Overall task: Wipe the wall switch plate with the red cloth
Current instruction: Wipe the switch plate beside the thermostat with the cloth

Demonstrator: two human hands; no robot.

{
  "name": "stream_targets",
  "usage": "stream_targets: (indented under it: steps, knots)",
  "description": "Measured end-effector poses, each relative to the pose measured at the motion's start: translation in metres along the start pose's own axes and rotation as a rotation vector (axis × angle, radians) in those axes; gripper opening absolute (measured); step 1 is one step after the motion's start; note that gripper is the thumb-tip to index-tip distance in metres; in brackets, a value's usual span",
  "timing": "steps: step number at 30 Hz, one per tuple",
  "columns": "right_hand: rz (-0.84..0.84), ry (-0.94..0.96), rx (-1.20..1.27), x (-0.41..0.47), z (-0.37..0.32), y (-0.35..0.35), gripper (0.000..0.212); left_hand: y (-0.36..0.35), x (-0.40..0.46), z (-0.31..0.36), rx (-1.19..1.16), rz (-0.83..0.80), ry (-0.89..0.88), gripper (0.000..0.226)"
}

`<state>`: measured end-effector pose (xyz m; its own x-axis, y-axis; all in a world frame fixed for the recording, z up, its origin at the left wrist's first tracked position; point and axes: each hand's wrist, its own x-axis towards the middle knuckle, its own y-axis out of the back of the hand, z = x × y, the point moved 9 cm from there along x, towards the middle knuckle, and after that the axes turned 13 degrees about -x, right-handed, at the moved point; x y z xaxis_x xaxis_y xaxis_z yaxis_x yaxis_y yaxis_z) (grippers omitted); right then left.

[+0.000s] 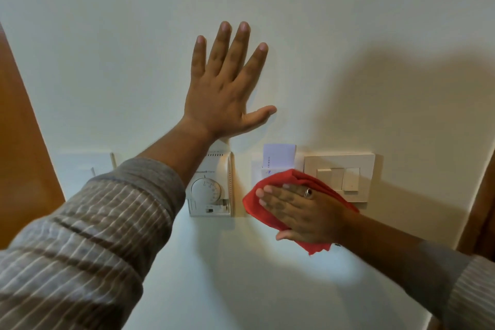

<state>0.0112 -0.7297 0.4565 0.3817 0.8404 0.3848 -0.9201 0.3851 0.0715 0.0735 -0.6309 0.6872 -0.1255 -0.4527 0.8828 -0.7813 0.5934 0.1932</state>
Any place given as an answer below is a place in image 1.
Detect white wall plate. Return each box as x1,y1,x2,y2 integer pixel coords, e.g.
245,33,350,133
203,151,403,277
54,151,117,197

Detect red cleaning cloth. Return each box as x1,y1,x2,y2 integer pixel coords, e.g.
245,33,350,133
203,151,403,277
242,169,360,256

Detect grey striped shirt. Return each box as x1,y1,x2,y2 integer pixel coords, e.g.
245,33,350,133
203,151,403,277
0,158,495,330

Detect white key card holder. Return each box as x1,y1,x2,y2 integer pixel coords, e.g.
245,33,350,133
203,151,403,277
251,160,298,189

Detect person's right forearm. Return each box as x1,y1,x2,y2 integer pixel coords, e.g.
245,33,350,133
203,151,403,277
336,206,439,317

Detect person's left forearm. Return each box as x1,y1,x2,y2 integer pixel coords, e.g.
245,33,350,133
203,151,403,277
135,115,217,189

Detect brown wooden door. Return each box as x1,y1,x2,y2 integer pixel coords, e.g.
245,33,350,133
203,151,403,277
425,146,495,330

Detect person's left hand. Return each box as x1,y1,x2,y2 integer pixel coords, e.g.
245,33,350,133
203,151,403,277
183,21,278,139

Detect white dial thermostat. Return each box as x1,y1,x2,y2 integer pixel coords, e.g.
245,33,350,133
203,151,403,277
186,139,235,218

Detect white key card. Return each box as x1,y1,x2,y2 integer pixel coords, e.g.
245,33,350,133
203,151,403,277
262,144,297,169

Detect white light switch plate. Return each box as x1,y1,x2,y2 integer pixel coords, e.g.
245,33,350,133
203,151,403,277
303,153,376,203

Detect person's right hand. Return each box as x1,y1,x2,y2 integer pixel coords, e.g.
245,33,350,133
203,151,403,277
255,184,353,244

